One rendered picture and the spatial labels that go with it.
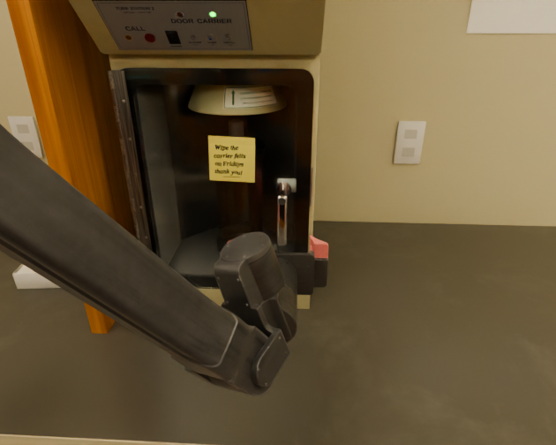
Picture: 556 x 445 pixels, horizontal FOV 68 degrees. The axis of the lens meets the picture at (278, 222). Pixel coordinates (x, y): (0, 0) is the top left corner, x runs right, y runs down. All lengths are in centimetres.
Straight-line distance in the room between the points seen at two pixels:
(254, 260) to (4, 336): 60
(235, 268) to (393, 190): 84
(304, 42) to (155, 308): 42
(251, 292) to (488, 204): 97
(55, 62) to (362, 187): 81
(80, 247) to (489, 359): 68
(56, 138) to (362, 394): 59
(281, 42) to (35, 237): 43
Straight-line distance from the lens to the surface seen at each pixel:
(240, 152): 69
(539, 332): 92
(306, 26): 60
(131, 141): 73
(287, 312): 47
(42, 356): 85
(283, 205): 66
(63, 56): 71
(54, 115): 68
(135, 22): 63
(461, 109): 119
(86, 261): 31
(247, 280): 43
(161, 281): 34
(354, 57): 110
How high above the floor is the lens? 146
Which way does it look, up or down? 27 degrees down
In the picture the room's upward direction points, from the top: straight up
